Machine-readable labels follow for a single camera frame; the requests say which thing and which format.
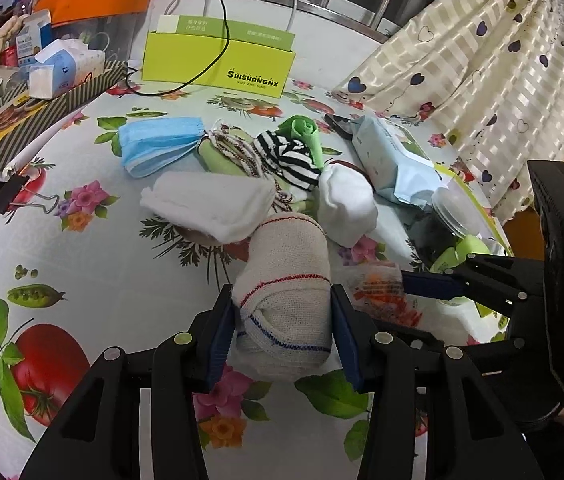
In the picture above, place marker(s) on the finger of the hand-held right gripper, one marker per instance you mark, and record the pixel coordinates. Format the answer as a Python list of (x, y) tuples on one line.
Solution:
[(502, 355), (432, 285)]

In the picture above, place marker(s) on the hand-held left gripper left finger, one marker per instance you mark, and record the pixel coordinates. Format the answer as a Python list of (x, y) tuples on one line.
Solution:
[(219, 340)]

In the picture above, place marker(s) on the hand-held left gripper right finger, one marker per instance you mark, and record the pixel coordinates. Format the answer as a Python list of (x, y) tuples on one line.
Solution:
[(344, 340)]

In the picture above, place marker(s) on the clear bag with orange print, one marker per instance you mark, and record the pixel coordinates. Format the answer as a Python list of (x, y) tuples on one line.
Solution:
[(377, 285)]

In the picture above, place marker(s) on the beige striped towel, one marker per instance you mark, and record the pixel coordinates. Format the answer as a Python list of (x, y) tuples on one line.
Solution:
[(287, 285)]

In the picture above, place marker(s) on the lime green small bottle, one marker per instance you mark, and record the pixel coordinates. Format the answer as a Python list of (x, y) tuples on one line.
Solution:
[(472, 246)]

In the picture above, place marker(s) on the clear plastic jar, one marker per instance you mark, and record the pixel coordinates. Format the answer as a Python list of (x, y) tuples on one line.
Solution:
[(457, 210)]

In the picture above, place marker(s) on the floral vegetable print tablecloth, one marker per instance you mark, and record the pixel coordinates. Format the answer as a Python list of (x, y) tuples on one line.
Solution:
[(136, 270)]

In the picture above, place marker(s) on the white folded sock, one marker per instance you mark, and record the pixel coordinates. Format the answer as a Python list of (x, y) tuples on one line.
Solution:
[(347, 205)]

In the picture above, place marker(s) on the white folded cloth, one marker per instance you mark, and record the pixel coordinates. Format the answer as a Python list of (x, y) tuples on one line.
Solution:
[(211, 205)]

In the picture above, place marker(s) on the wet wipes pack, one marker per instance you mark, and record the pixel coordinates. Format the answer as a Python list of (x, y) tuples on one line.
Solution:
[(387, 155)]

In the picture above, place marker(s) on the black white striped sock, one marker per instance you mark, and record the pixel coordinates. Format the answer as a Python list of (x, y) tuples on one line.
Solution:
[(292, 165)]

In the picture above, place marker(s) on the blue face mask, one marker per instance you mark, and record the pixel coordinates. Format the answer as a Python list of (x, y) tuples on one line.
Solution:
[(161, 140)]

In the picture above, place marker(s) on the cream heart print curtain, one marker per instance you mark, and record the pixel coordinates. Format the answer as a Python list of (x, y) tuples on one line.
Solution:
[(487, 60)]

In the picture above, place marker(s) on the black binder clip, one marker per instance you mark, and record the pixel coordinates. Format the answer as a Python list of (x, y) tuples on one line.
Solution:
[(9, 192)]

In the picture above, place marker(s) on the lime green cardboard box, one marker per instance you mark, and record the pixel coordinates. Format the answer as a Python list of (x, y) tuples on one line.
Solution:
[(186, 60)]

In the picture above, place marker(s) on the striped cardboard box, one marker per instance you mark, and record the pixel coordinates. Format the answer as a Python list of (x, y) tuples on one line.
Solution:
[(61, 105)]

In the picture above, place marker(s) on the blue white tissue pack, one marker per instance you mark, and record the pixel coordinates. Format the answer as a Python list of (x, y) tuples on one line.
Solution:
[(61, 67)]

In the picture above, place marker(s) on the small white blue box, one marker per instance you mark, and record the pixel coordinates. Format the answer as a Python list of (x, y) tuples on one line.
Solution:
[(31, 40)]

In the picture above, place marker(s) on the orange lidded clear container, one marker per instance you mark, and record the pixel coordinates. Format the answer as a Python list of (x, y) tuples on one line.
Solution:
[(91, 0)]

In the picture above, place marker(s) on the metal window frame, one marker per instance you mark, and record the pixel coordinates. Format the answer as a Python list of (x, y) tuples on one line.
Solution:
[(312, 7)]

